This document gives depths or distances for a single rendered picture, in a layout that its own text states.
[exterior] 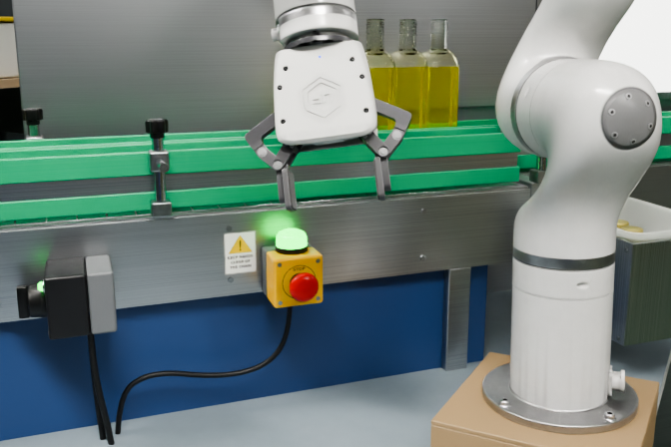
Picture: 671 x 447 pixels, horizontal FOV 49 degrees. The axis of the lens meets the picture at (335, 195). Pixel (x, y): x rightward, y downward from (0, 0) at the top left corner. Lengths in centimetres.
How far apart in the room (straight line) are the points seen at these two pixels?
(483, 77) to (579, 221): 64
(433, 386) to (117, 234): 54
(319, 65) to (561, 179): 29
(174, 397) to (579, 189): 64
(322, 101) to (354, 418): 53
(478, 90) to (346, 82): 75
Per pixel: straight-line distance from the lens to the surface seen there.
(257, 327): 111
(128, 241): 102
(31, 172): 102
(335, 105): 73
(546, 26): 93
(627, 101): 81
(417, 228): 113
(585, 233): 88
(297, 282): 98
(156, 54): 130
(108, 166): 102
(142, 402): 113
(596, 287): 91
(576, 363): 93
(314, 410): 112
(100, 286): 95
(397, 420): 110
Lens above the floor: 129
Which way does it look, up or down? 13 degrees down
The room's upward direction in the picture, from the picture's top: straight up
